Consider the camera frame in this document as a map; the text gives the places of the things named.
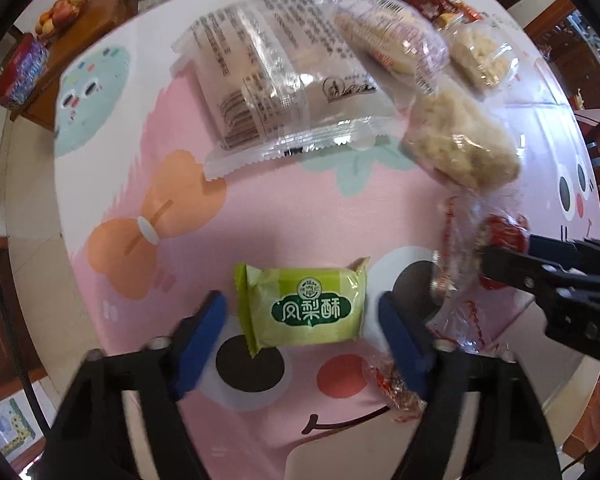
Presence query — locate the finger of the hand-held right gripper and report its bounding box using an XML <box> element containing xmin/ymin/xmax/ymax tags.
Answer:
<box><xmin>526</xmin><ymin>233</ymin><xmax>600</xmax><ymax>273</ymax></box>
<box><xmin>480</xmin><ymin>245</ymin><xmax>568</xmax><ymax>306</ymax></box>

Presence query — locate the black cable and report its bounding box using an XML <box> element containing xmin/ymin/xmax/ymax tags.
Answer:
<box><xmin>0</xmin><ymin>250</ymin><xmax>56</xmax><ymax>436</ymax></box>

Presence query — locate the big puffed rice packet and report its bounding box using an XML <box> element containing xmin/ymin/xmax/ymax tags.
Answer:
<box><xmin>400</xmin><ymin>85</ymin><xmax>524</xmax><ymax>194</ymax></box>

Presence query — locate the small puffed rice packet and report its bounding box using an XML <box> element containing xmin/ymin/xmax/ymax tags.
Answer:
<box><xmin>444</xmin><ymin>22</ymin><xmax>519</xmax><ymax>94</ymax></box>

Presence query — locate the small red wrapped candy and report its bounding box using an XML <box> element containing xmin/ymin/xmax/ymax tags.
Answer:
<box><xmin>362</xmin><ymin>352</ymin><xmax>428</xmax><ymax>424</ymax></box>

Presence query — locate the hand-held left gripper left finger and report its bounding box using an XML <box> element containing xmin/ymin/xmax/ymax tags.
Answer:
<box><xmin>45</xmin><ymin>290</ymin><xmax>229</xmax><ymax>480</ymax></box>

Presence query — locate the green snack packet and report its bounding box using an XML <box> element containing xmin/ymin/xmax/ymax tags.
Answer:
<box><xmin>232</xmin><ymin>257</ymin><xmax>371</xmax><ymax>359</ymax></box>

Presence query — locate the dark wooden furniture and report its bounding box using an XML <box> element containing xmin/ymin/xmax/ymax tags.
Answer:
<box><xmin>0</xmin><ymin>235</ymin><xmax>47</xmax><ymax>397</ymax></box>

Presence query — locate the clear red-print candy packet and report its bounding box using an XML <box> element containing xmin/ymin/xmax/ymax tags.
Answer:
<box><xmin>425</xmin><ymin>195</ymin><xmax>537</xmax><ymax>357</ymax></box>

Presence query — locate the colourful picture board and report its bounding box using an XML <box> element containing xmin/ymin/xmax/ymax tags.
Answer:
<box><xmin>0</xmin><ymin>395</ymin><xmax>34</xmax><ymax>464</ymax></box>

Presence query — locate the wooden side cabinet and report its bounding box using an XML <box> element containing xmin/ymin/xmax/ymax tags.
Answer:
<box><xmin>7</xmin><ymin>0</ymin><xmax>142</xmax><ymax>134</ymax></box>

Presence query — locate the large clear cake packet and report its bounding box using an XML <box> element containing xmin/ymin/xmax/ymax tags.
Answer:
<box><xmin>172</xmin><ymin>0</ymin><xmax>407</xmax><ymax>182</ymax></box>

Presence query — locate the bowl of fruit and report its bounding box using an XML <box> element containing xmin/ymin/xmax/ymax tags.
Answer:
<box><xmin>34</xmin><ymin>0</ymin><xmax>94</xmax><ymax>41</ymax></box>

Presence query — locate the red-brown snack packet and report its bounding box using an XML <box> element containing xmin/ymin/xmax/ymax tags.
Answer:
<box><xmin>397</xmin><ymin>0</ymin><xmax>482</xmax><ymax>29</ymax></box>

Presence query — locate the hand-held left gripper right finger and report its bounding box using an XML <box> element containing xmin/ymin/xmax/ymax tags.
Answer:
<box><xmin>377</xmin><ymin>290</ymin><xmax>564</xmax><ymax>480</ymax></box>

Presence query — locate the round rice cracker packet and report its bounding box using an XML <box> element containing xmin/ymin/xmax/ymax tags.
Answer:
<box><xmin>330</xmin><ymin>0</ymin><xmax>451</xmax><ymax>97</ymax></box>

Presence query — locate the red tin box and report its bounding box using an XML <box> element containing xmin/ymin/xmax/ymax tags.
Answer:
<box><xmin>0</xmin><ymin>32</ymin><xmax>51</xmax><ymax>110</ymax></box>

